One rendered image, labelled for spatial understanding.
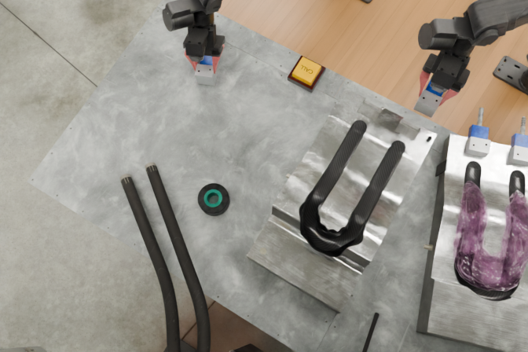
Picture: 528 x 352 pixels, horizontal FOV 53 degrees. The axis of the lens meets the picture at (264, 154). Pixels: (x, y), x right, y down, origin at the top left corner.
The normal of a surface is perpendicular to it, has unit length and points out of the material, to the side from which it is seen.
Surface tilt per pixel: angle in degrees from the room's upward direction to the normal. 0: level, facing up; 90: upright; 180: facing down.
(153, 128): 0
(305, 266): 0
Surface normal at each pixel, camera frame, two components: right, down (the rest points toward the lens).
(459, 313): -0.04, -0.31
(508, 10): -0.30, -0.27
